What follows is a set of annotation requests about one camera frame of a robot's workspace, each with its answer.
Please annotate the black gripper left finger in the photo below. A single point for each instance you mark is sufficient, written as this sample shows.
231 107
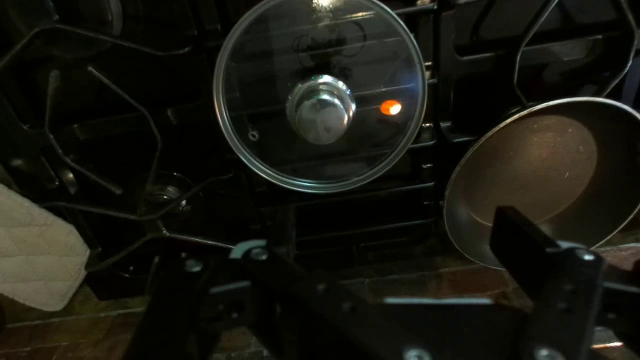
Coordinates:
170 301

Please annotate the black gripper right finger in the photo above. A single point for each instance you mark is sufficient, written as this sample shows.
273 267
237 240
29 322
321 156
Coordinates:
567 301

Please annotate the glass lid with steel knob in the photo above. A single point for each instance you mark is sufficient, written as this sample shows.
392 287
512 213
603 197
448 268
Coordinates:
321 110

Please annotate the black gas stove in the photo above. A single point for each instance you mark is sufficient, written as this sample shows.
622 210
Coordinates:
361 220

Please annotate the black frying pan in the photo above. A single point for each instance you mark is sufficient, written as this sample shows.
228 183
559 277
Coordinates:
533 172

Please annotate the pale folded paper towel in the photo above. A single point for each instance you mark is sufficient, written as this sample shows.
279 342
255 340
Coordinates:
37 256

